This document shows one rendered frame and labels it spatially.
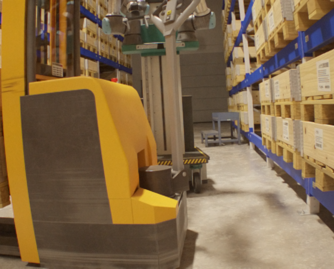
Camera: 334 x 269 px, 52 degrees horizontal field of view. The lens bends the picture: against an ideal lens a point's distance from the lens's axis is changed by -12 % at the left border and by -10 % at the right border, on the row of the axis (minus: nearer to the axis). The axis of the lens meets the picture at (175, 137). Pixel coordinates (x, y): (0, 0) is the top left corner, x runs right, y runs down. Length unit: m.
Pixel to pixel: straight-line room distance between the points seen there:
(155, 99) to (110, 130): 1.91
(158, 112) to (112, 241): 1.97
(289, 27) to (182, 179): 1.29
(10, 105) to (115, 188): 0.64
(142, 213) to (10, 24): 1.07
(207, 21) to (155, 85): 0.76
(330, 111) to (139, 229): 1.07
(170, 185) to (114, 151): 0.47
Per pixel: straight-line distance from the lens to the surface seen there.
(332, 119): 1.88
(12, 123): 1.75
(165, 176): 1.84
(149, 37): 3.36
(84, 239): 1.64
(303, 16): 2.28
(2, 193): 1.82
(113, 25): 3.17
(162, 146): 3.40
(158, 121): 3.38
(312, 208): 2.48
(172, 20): 1.99
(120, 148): 1.50
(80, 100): 1.54
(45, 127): 1.61
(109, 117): 1.50
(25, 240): 1.84
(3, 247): 2.05
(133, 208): 1.54
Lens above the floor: 0.73
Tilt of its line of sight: 4 degrees down
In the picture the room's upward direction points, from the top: 3 degrees counter-clockwise
